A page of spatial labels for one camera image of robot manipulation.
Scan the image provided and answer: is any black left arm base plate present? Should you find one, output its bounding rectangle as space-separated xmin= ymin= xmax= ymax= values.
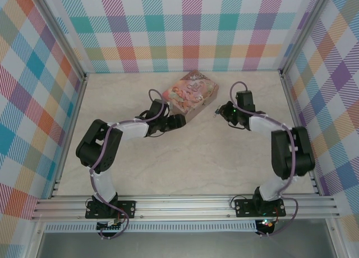
xmin=85 ymin=200 xmax=137 ymax=219

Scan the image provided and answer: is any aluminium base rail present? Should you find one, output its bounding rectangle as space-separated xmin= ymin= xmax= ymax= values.
xmin=31 ymin=195 xmax=339 ymax=221

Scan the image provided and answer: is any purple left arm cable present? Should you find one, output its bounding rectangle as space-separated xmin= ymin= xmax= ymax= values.
xmin=89 ymin=88 xmax=169 ymax=241

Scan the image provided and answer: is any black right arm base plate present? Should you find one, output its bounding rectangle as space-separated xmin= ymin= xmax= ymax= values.
xmin=234 ymin=199 xmax=286 ymax=217

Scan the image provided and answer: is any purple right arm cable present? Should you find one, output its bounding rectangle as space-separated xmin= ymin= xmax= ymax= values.
xmin=229 ymin=81 xmax=298 ymax=238

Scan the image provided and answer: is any aluminium side rail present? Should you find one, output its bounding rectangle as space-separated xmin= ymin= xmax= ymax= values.
xmin=279 ymin=71 xmax=320 ymax=197
xmin=50 ymin=74 xmax=90 ymax=199

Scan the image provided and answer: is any slotted grey cable duct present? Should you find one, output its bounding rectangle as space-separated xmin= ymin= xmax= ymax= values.
xmin=44 ymin=220 xmax=257 ymax=233

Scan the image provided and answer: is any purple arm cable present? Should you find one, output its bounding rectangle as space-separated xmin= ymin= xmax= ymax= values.
xmin=229 ymin=81 xmax=298 ymax=238
xmin=89 ymin=88 xmax=169 ymax=241

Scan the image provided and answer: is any small circuit board with LED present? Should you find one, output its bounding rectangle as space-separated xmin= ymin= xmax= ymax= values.
xmin=257 ymin=218 xmax=278 ymax=231

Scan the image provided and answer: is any pink storybook-shaped box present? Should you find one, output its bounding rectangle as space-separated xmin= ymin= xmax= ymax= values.
xmin=162 ymin=70 xmax=220 ymax=125

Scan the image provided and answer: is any aluminium frame post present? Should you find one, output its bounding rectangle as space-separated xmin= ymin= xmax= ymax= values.
xmin=279 ymin=0 xmax=332 ymax=75
xmin=35 ymin=0 xmax=88 ymax=81

